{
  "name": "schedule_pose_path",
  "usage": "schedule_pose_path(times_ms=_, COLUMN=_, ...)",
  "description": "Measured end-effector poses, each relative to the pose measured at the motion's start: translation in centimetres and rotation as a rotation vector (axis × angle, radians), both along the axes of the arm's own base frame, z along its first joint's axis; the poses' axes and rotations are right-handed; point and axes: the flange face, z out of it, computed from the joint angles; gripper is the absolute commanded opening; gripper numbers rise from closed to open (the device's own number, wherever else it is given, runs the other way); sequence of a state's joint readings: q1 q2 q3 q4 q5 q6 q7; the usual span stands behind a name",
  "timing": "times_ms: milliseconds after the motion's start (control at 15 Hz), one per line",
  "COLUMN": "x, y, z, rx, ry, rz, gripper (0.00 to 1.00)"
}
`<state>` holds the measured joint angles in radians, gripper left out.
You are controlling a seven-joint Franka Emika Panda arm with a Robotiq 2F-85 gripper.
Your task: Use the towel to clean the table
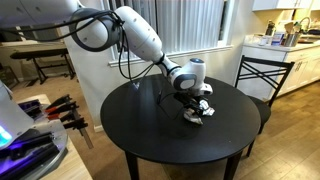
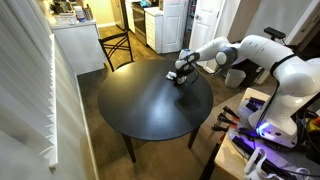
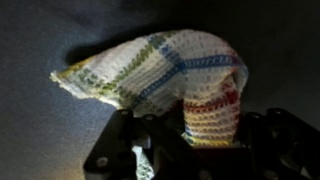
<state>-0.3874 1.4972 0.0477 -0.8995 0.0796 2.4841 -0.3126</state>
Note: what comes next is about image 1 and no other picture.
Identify orange black bar clamp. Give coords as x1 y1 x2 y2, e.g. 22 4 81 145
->
48 109 95 150
44 94 80 116

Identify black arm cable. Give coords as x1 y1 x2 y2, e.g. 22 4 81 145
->
0 9 188 122

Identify black metal chair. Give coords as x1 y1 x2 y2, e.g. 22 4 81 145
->
234 54 296 158

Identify dark bottle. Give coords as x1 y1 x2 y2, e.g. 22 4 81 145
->
264 20 277 37

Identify round metal base plate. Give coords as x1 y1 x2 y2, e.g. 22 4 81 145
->
0 99 70 180

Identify clear plastic food container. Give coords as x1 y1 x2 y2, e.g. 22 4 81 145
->
258 34 272 46

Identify white plaid dish towel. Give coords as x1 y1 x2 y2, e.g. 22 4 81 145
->
182 98 216 126

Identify wooden workbench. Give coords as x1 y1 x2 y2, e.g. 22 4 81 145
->
16 93 94 180

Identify white vertical blinds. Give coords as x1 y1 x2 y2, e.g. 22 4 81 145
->
101 0 228 56

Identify round black table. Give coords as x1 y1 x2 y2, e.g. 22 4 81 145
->
99 73 262 180

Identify white wall cabinet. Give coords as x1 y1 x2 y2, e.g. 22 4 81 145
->
251 0 320 12

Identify metal utensil holder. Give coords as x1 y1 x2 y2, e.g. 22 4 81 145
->
283 31 303 48

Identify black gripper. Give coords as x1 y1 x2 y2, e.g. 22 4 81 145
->
173 91 210 117

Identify black mounting bracket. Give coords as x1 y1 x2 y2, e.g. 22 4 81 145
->
0 144 64 180
18 99 43 118
9 131 56 156

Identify white window sill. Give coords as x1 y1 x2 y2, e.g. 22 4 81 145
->
108 44 235 68

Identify white kitchen base cabinet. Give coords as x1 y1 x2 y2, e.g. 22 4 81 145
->
238 39 320 98

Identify black keyboard stand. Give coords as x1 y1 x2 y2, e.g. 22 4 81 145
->
9 47 77 85

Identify white blue-labelled container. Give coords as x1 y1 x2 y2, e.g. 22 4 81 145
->
271 31 286 47

